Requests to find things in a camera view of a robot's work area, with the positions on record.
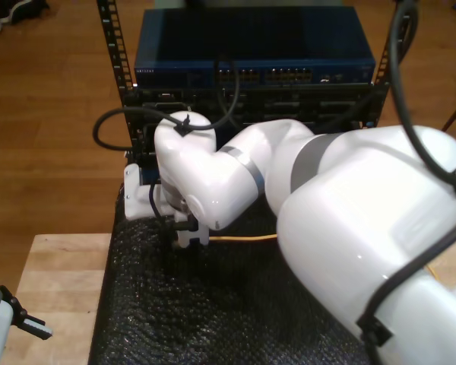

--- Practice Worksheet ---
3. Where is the yellow network cable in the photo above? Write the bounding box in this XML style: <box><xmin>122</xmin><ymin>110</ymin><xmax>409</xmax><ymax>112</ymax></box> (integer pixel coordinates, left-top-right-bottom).
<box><xmin>174</xmin><ymin>233</ymin><xmax>442</xmax><ymax>282</ymax></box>

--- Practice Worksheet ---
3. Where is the black bubble mat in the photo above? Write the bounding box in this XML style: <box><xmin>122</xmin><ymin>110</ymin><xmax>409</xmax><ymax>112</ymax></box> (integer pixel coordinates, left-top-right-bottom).
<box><xmin>87</xmin><ymin>182</ymin><xmax>366</xmax><ymax>365</ymax></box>

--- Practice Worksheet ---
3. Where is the blue rack platform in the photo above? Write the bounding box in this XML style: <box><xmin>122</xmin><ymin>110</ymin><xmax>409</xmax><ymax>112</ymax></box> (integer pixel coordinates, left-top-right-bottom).
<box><xmin>139</xmin><ymin>167</ymin><xmax>163</xmax><ymax>183</ymax></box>

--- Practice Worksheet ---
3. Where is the black rack tray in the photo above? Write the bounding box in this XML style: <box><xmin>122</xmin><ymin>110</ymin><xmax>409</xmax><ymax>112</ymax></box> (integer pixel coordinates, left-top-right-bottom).
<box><xmin>136</xmin><ymin>122</ymin><xmax>252</xmax><ymax>168</ymax></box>

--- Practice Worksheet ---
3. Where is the black rack server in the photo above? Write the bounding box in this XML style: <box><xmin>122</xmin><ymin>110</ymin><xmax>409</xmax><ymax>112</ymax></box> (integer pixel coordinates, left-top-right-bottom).
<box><xmin>135</xmin><ymin>87</ymin><xmax>377</xmax><ymax>129</ymax></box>

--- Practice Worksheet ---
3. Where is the black sneaker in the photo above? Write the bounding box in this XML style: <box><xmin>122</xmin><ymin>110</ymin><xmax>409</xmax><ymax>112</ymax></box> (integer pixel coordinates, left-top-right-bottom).
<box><xmin>0</xmin><ymin>0</ymin><xmax>50</xmax><ymax>24</ymax></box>

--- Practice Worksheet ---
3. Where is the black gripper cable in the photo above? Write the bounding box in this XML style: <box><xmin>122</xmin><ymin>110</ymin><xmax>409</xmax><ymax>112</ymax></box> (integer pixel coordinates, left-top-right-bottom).
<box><xmin>148</xmin><ymin>183</ymin><xmax>176</xmax><ymax>250</ymax></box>

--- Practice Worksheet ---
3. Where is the black rack frame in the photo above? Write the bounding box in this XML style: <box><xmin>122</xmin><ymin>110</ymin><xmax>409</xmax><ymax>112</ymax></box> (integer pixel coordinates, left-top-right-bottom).
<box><xmin>96</xmin><ymin>0</ymin><xmax>413</xmax><ymax>163</ymax></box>

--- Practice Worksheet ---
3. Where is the blue network switch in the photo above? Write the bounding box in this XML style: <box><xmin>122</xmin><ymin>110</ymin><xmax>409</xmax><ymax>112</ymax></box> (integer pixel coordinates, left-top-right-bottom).
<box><xmin>133</xmin><ymin>6</ymin><xmax>377</xmax><ymax>87</ymax></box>

